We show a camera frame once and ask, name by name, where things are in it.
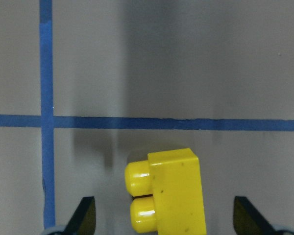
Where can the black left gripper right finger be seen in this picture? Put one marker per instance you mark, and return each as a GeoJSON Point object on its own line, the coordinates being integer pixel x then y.
{"type": "Point", "coordinates": [247, 220]}

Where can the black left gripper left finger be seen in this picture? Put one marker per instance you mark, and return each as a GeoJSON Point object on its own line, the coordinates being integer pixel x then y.
{"type": "Point", "coordinates": [83, 220]}

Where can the yellow two-stud block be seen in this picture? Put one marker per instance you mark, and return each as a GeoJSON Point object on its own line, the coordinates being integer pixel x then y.
{"type": "Point", "coordinates": [167, 192]}

